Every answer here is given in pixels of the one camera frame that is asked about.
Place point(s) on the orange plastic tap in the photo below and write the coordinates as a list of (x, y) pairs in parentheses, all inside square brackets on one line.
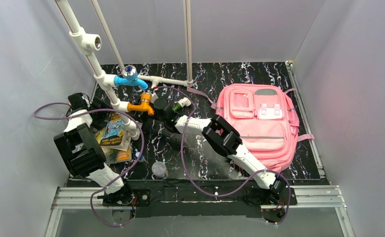
[(144, 105)]

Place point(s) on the clear plastic cup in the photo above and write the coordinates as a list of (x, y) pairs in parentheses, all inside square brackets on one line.
[(159, 169)]

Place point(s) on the small blue capped bottle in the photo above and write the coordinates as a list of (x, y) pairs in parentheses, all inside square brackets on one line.
[(140, 157)]

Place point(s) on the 104-Storey Treehouse book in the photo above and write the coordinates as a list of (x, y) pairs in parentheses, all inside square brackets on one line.
[(113, 135)]

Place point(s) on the white PVC pipe frame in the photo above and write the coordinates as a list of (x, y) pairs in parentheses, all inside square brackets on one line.
[(126, 32)]

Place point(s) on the pink student backpack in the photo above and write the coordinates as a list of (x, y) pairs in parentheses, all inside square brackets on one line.
[(266, 120)]

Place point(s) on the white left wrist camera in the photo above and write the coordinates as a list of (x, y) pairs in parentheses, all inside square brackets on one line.
[(78, 101)]

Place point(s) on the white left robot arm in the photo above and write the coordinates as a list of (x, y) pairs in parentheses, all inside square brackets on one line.
[(81, 152)]

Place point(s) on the black front mounting rail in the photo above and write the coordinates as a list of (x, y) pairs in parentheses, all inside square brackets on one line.
[(173, 197)]

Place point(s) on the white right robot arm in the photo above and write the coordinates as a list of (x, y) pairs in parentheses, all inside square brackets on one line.
[(223, 139)]

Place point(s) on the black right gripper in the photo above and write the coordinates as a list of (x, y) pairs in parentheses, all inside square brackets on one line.
[(149, 115)]

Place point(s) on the blue plastic tap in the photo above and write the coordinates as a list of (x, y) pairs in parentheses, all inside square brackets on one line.
[(130, 78)]

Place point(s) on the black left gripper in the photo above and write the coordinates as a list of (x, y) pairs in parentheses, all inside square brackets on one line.
[(98, 117)]

